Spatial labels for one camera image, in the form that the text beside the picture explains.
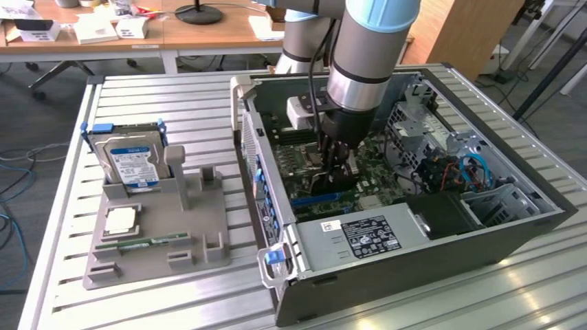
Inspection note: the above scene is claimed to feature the white paper stack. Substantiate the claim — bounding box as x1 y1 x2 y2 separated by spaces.
0 0 39 20

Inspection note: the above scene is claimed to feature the grey plastic parts rack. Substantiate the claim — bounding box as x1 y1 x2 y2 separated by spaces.
82 144 234 290

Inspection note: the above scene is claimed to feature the long blue expansion slot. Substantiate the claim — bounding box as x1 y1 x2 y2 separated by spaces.
293 192 345 204

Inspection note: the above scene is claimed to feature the black tripod pole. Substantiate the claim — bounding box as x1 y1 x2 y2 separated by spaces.
513 34 587 121

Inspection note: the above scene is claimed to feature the black round lamp base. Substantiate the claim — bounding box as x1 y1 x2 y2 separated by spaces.
174 0 225 25

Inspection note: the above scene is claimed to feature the perforated silver disk bay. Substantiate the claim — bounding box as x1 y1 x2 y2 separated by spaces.
383 98 458 173

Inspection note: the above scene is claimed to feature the blue wire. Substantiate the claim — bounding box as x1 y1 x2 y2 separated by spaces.
459 153 496 192

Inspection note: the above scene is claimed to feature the wooden desk with boxes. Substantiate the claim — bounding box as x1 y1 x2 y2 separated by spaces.
0 0 166 75

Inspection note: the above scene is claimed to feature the red and orange wire bundle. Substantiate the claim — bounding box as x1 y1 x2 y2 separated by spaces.
439 160 462 192

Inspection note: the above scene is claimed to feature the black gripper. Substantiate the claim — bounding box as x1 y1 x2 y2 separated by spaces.
318 108 375 151

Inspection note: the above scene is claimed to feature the wooden desk with lamp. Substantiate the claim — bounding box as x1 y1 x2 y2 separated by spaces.
161 0 414 75

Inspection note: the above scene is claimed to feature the CPU socket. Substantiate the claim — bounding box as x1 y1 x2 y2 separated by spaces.
298 142 323 168

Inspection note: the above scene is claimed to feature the hard disk with blue caddy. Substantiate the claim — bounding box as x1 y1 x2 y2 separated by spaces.
81 118 170 190

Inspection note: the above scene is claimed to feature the green RAM stick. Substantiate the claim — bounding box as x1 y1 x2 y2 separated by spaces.
98 232 190 251

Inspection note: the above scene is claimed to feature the black plastic shroud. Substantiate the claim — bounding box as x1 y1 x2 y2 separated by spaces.
407 194 486 241

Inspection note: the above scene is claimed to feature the silver finned chipset heatsink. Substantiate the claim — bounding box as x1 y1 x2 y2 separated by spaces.
359 196 390 210

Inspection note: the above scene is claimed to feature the grey power supply with label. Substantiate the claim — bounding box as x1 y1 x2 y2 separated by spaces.
295 202 431 273

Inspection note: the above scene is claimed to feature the plain silver disk bay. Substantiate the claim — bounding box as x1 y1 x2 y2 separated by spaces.
459 184 544 228

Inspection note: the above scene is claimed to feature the white box black lid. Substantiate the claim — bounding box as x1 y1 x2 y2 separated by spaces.
13 19 62 43

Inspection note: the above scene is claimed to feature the white box black print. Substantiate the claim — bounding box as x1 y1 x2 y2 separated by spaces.
114 16 151 40

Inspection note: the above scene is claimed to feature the flat white box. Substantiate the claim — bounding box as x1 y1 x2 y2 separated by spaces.
75 12 119 45

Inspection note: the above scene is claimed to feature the black camera cable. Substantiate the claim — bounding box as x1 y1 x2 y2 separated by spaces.
307 16 345 145

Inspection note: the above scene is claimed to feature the wooden cabinet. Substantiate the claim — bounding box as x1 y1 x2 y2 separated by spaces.
403 0 528 75

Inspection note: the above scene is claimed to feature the silver CPU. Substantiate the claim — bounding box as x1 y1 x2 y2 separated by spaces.
103 207 141 237

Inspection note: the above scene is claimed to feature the dark grey open PC case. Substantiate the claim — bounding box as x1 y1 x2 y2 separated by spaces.
229 67 581 327

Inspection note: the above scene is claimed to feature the green motherboard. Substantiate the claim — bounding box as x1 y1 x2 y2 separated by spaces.
273 115 407 224

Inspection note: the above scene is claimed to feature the white book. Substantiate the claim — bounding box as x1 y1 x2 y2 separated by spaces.
249 15 287 41

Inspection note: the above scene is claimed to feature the black graphics card silver bracket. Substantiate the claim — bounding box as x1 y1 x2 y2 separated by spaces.
283 166 361 199

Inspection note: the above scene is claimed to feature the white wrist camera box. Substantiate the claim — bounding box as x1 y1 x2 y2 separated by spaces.
285 96 325 131

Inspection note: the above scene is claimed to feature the black caster leg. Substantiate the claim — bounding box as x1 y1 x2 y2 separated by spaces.
26 60 99 101

